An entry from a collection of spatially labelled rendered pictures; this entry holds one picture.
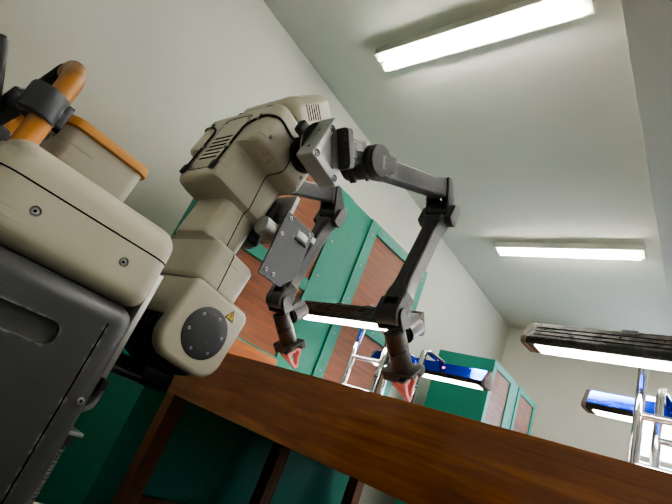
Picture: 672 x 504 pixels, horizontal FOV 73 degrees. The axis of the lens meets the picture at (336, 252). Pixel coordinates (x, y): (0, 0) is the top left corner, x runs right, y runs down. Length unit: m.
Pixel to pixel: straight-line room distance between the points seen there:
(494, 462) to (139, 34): 2.57
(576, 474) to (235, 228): 0.78
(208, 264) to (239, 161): 0.24
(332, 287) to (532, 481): 1.60
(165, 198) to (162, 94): 0.57
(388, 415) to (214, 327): 0.43
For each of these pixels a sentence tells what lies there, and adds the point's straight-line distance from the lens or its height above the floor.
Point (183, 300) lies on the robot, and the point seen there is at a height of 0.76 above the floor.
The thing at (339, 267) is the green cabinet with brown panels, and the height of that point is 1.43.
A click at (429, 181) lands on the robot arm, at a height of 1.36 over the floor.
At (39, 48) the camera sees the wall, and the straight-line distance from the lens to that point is 2.63.
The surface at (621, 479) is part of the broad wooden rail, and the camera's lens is 0.88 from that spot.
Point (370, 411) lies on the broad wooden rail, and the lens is 1.10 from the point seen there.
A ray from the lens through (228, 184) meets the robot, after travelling 0.99.
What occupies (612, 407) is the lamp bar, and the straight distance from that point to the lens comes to 1.81.
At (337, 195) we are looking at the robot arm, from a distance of 1.63.
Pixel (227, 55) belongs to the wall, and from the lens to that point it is 3.14.
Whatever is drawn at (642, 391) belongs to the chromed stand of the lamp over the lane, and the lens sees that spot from 1.42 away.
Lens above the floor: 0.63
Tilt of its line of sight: 22 degrees up
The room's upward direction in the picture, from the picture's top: 23 degrees clockwise
